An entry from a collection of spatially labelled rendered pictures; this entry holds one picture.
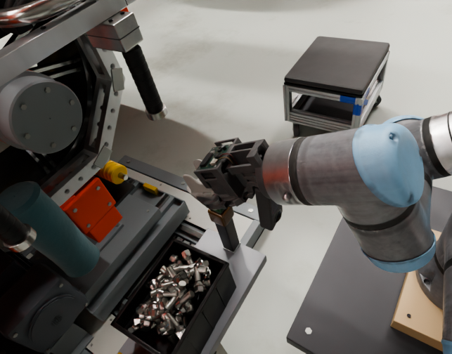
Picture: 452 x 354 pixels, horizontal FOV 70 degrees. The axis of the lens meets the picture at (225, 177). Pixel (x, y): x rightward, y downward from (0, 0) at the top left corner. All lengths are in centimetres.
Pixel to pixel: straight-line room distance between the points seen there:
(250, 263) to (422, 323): 39
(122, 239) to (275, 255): 57
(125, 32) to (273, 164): 35
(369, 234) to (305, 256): 86
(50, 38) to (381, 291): 87
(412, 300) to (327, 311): 19
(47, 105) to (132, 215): 71
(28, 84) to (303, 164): 45
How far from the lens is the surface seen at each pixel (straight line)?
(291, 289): 123
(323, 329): 88
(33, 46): 56
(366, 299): 91
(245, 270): 77
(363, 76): 150
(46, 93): 63
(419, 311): 88
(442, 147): 52
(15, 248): 60
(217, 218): 67
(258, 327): 119
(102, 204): 95
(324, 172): 38
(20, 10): 59
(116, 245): 121
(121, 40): 61
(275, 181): 41
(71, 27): 59
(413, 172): 40
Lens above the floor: 114
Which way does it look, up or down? 47 degrees down
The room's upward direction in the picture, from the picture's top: 15 degrees counter-clockwise
